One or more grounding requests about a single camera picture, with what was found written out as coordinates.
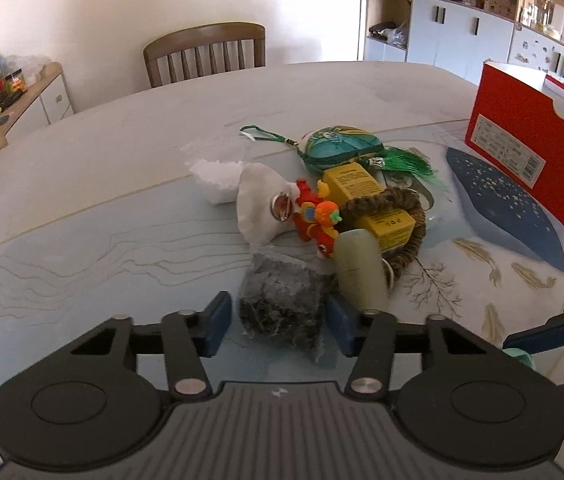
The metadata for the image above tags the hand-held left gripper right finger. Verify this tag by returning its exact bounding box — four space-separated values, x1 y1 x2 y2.
326 294 505 401

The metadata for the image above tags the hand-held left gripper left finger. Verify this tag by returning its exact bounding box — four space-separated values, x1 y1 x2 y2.
69 290 233 402

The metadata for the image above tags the pale green bottle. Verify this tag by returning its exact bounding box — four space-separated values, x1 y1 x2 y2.
336 229 391 311

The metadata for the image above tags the dark plastic bag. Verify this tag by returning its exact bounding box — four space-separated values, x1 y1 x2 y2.
236 252 335 363

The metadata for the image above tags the braided rope ring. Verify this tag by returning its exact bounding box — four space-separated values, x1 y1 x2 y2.
334 186 427 282

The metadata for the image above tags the orange red toy figure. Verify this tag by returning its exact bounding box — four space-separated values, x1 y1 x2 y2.
292 178 344 260

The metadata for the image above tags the shiny foil packet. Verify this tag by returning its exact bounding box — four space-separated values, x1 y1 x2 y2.
379 170 436 213

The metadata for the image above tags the red shoe box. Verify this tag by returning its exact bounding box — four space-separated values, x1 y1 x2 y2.
463 60 564 247

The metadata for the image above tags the small mint green object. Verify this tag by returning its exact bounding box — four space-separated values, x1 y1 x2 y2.
503 347 534 367

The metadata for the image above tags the dark blue speckled mat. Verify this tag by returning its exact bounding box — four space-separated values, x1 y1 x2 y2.
446 147 564 272

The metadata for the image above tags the green tasselled sachet pendant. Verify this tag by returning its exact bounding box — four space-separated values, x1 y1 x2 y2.
239 125 445 192

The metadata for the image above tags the white side cabinet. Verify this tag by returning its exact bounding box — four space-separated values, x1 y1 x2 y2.
0 62 75 137

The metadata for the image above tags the brown wooden chair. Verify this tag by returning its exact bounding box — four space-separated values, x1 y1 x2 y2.
143 22 267 89

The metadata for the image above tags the dark bag on shelf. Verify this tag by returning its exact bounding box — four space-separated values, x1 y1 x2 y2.
368 20 409 47

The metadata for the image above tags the glass jar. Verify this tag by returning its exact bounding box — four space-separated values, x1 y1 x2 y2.
533 0 556 29

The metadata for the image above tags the white wall cupboard unit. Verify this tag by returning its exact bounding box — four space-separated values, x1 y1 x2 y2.
362 0 564 111

